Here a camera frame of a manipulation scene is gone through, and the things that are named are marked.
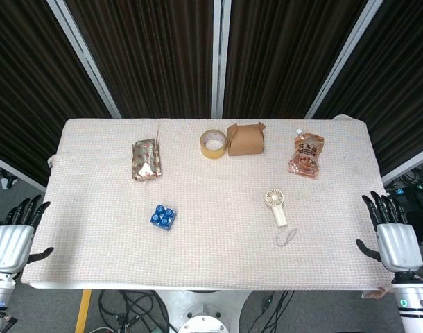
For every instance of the white waffle table cloth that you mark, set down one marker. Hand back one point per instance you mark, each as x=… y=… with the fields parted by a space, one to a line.
x=211 y=208

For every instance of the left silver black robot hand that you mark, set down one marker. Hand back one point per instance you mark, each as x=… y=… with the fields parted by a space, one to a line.
x=11 y=243

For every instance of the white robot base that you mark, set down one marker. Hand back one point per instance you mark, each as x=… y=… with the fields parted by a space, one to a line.
x=204 y=312

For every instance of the black ribbed partition panel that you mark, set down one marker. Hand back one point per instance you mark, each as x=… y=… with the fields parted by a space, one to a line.
x=34 y=79
x=142 y=57
x=287 y=57
x=388 y=79

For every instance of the black electronic device with cables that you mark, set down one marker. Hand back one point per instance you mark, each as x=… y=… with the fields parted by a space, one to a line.
x=414 y=196

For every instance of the brown kraft gable box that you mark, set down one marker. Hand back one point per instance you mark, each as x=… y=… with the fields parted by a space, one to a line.
x=246 y=140

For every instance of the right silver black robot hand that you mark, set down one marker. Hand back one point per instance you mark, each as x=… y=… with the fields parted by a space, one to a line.
x=398 y=244

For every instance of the yellow packing tape roll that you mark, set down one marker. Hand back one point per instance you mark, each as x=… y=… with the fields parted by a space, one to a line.
x=213 y=144

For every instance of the yellow floor tape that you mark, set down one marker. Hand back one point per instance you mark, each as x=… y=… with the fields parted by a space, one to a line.
x=82 y=310

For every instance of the orange spouted drink pouch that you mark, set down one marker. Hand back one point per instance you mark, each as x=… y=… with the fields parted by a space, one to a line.
x=306 y=156

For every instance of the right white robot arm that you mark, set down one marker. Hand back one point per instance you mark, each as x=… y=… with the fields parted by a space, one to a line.
x=414 y=301

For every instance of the cream handheld fan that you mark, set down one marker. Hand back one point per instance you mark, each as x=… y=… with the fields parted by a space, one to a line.
x=276 y=204

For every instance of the gold foil snack pack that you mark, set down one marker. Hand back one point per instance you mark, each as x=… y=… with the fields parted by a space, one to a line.
x=146 y=160

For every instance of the blue toy building block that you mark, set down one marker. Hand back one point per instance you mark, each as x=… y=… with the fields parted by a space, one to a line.
x=163 y=215

